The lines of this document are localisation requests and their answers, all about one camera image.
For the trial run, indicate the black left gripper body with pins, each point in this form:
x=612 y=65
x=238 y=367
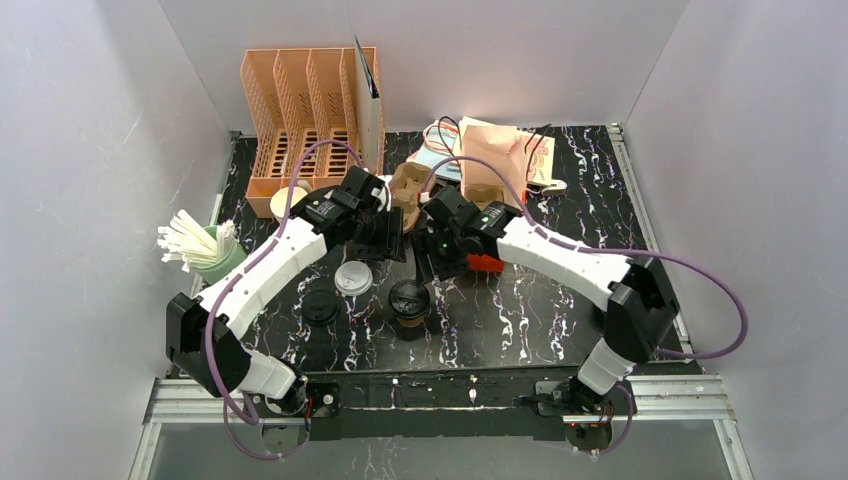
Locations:
x=379 y=232

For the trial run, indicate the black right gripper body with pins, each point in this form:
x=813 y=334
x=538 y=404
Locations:
x=436 y=248

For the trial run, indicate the brown pulp cup carrier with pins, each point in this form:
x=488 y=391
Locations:
x=483 y=195
x=406 y=184

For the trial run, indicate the orange paper bag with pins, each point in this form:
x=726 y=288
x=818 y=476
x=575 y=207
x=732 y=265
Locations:
x=512 y=198

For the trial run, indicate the kraft paper cup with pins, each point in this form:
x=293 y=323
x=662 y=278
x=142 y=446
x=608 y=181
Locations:
x=411 y=322

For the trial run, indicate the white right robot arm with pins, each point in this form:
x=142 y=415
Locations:
x=632 y=291

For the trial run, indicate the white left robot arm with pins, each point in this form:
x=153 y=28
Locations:
x=203 y=333

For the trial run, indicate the white cup lid underneath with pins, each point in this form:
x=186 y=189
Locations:
x=353 y=278

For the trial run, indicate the light blue paper bag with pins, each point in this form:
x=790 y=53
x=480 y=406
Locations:
x=440 y=140

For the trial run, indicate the grey folder in organizer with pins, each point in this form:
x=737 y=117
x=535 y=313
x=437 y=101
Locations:
x=369 y=107

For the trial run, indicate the green straw holder cup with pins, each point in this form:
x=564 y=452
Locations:
x=225 y=264

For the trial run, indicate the white wrapped straws bundle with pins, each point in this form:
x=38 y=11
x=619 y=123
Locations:
x=186 y=241

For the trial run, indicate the aluminium rail frame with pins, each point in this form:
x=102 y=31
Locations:
x=685 y=397

